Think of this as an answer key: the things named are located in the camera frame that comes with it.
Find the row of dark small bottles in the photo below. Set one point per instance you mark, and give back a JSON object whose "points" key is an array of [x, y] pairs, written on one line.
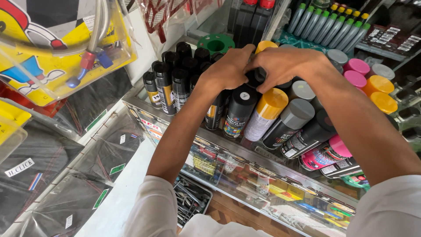
{"points": [[407, 108]]}

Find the yellow plastic package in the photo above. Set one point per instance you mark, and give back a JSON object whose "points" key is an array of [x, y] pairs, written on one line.
{"points": [[11, 121]]}

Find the black spray paint can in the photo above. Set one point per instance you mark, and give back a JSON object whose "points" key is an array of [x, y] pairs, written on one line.
{"points": [[253, 80]]}

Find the green packet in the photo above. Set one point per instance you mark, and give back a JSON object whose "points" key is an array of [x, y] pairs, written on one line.
{"points": [[357, 181]]}

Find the shelf with black labelled boxes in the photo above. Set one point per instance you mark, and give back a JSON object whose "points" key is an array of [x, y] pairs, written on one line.
{"points": [[391, 39]]}

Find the person's left hand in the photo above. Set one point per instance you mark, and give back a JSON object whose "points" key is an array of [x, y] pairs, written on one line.
{"points": [[223, 72]]}

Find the person's right hand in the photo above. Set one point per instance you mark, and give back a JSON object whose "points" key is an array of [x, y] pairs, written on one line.
{"points": [[292, 65]]}

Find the black seat cover in bag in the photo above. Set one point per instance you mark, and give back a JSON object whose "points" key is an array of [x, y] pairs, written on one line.
{"points": [[65, 207], [95, 98], [33, 171], [108, 148]]}

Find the glass display case with parts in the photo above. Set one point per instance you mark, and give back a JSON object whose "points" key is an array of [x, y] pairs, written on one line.
{"points": [[263, 184]]}

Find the person's white shirt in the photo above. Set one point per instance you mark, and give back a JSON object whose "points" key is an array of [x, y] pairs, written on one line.
{"points": [[388, 210]]}

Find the black bottle with red cap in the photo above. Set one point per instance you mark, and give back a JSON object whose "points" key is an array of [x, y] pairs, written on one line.
{"points": [[263, 18], [245, 19]]}

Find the clear bag with red mesh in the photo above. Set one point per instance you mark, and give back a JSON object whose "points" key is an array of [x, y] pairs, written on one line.
{"points": [[171, 16]]}

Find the person's left fingers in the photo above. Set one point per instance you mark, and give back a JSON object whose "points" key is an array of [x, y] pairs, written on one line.
{"points": [[245, 54]]}

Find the tray of metal tools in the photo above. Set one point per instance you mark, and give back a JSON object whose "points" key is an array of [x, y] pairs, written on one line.
{"points": [[190, 200]]}

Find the row of grey capped bottles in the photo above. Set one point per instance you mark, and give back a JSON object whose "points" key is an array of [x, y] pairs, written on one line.
{"points": [[329, 29]]}

